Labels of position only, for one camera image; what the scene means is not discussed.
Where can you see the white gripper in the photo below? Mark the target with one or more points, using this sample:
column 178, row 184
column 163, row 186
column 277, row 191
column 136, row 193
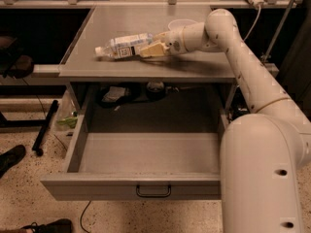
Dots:
column 174, row 41

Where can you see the blue plastic water bottle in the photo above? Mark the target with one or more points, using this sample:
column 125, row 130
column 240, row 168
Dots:
column 124, row 47

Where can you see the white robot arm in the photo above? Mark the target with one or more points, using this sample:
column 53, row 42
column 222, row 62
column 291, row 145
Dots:
column 260, row 151

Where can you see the grey metal drawer cabinet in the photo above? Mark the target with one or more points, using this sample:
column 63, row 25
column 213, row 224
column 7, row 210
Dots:
column 110, row 21

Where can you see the open grey top drawer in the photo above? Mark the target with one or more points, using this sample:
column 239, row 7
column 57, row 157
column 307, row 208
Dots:
column 173, row 141

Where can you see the white ceramic bowl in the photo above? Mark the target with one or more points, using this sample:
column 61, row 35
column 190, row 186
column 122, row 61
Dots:
column 174, row 24

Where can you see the metal tripod pole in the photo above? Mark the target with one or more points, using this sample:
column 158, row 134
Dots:
column 265, row 57

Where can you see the green plastic bag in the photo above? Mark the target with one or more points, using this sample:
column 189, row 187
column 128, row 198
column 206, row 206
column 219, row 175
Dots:
column 69, row 121

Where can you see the black metal stand leg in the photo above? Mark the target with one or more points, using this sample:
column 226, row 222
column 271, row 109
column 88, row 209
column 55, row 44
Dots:
column 44, row 127

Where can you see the black shoe left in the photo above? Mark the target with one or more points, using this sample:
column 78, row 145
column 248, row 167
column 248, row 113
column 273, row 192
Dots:
column 11, row 158

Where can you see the black shoe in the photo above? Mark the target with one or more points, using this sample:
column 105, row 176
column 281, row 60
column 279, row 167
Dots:
column 60, row 226
column 11, row 158

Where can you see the black shoe bottom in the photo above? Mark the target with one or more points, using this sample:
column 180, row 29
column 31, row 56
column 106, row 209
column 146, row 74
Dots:
column 60, row 226

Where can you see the black drawer handle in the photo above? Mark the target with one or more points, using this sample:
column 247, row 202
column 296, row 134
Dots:
column 146, row 191

